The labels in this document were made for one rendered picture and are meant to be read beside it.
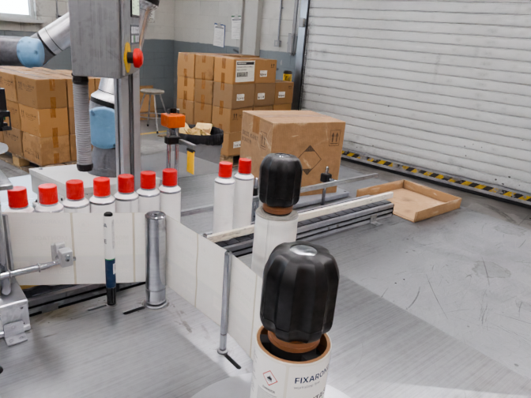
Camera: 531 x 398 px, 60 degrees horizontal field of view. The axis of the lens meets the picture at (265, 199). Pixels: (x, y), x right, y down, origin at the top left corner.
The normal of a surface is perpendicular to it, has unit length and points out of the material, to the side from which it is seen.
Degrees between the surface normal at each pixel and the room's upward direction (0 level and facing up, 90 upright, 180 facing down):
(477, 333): 0
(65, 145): 90
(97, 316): 0
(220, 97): 90
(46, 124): 90
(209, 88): 89
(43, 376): 0
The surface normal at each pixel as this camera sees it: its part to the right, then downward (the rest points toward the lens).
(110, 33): 0.07, 0.34
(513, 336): 0.07, -0.94
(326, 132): 0.47, 0.33
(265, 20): -0.65, 0.21
